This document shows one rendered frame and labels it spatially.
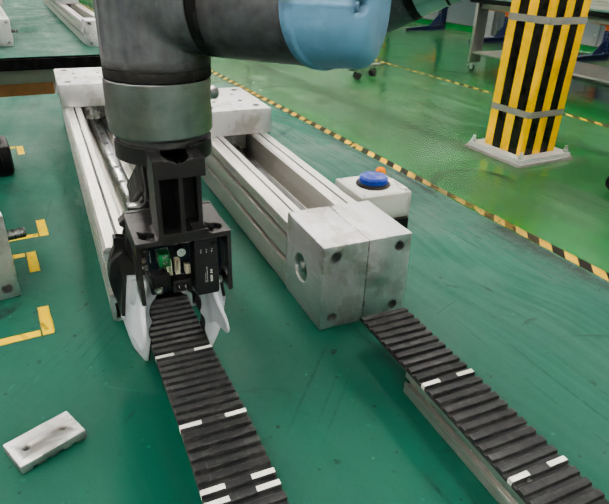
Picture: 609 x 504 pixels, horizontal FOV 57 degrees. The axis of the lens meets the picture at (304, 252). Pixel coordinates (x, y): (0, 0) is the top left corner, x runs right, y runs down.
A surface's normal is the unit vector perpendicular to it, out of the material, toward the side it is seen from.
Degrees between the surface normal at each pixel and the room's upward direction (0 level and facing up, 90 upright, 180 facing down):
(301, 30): 109
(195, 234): 90
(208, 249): 90
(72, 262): 0
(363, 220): 0
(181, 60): 90
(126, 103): 90
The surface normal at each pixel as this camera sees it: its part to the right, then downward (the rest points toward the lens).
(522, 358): 0.04, -0.88
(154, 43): 0.26, 0.47
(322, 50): -0.24, 0.89
